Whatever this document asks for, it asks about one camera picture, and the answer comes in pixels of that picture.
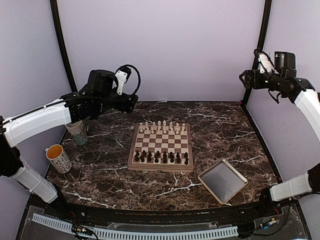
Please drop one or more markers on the white rook right corner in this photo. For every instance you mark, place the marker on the white rook right corner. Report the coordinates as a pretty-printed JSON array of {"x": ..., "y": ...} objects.
[{"x": 183, "y": 128}]

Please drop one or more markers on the wooden tray with metal base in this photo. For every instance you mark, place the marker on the wooden tray with metal base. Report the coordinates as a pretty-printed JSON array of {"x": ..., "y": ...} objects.
[{"x": 223, "y": 181}]

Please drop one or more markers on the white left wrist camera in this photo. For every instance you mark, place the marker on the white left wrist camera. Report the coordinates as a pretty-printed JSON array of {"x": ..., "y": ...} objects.
[{"x": 122, "y": 75}]

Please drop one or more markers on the black frame post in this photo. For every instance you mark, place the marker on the black frame post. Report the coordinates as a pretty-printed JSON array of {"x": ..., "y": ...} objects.
[
  {"x": 261, "y": 42},
  {"x": 62, "y": 47}
]

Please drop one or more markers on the patterned cup orange inside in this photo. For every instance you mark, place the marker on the patterned cup orange inside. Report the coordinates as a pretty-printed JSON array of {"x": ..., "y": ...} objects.
[{"x": 58, "y": 158}]

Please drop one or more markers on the white rook left corner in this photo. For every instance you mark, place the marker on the white rook left corner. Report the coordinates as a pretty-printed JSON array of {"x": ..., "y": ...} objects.
[{"x": 141, "y": 127}]

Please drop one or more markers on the dark queen piece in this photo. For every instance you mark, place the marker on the dark queen piece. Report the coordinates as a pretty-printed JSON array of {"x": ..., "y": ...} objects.
[{"x": 172, "y": 157}]

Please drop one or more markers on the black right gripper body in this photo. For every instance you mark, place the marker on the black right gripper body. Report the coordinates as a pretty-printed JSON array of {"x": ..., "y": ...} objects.
[{"x": 274, "y": 83}]

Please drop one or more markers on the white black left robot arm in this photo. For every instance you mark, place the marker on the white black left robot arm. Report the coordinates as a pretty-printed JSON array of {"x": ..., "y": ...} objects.
[{"x": 103, "y": 92}]

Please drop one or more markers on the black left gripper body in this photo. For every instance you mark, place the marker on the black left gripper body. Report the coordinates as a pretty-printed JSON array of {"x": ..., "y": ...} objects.
[{"x": 107, "y": 103}]

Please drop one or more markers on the dark knight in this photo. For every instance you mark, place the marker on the dark knight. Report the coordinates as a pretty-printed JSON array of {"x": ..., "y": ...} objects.
[
  {"x": 178, "y": 158},
  {"x": 142, "y": 156}
]

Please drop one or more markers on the black left frame post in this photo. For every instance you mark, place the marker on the black left frame post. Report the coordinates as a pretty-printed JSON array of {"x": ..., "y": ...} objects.
[{"x": 62, "y": 47}]

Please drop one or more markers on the black right frame post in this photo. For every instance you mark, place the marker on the black right frame post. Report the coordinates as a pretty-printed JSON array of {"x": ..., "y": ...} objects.
[{"x": 261, "y": 42}]

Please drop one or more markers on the white slotted cable duct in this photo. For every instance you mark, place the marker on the white slotted cable duct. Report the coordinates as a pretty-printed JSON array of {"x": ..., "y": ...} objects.
[{"x": 108, "y": 234}]

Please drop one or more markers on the clear glass jar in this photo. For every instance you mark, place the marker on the clear glass jar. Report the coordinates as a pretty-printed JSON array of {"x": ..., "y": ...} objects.
[{"x": 80, "y": 135}]

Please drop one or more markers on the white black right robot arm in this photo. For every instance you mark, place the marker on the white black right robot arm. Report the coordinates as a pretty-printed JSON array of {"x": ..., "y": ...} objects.
[{"x": 279, "y": 75}]

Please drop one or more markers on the black front mounting rail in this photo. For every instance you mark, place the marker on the black front mounting rail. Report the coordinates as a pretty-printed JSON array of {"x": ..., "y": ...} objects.
[{"x": 88, "y": 211}]

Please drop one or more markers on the wooden chess board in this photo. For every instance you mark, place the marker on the wooden chess board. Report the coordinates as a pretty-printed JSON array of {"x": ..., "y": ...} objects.
[{"x": 177, "y": 143}]

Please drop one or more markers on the white rook corner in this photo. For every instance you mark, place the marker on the white rook corner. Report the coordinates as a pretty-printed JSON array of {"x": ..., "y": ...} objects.
[
  {"x": 141, "y": 127},
  {"x": 183, "y": 128}
]

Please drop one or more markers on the small green circuit board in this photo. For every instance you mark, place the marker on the small green circuit board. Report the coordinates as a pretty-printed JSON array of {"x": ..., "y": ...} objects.
[{"x": 81, "y": 230}]

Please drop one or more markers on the dark bishop piece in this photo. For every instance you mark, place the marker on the dark bishop piece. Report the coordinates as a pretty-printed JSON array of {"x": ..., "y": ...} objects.
[{"x": 149, "y": 157}]

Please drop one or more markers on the white queen piece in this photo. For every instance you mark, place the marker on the white queen piece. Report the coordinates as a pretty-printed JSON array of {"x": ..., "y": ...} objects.
[{"x": 159, "y": 125}]

